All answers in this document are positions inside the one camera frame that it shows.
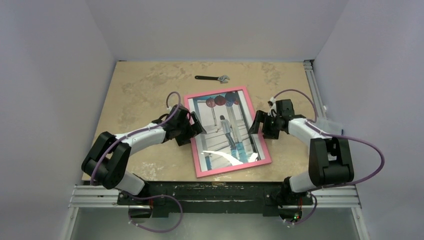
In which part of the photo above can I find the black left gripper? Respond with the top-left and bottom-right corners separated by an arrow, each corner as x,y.
176,112 -> 206,146

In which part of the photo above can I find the pink picture frame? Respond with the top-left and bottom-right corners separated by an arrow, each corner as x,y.
183,85 -> 273,179

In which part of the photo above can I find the glossy printed photo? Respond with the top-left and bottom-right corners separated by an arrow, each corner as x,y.
184,87 -> 271,178

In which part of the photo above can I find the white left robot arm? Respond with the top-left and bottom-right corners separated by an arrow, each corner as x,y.
81,104 -> 206,205

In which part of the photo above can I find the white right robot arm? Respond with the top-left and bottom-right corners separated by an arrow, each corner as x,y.
248,99 -> 355,204

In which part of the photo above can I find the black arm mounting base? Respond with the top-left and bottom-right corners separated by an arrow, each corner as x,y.
117,181 -> 314,220

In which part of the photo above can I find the black adjustable wrench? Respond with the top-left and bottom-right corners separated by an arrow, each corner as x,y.
194,75 -> 230,84

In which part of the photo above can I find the clear plastic parts box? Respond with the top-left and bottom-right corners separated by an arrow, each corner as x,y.
314,117 -> 344,135

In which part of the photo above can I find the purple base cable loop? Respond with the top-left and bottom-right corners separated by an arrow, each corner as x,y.
127,193 -> 184,234

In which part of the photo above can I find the aluminium rail frame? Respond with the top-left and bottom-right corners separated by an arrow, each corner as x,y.
60,61 -> 370,240

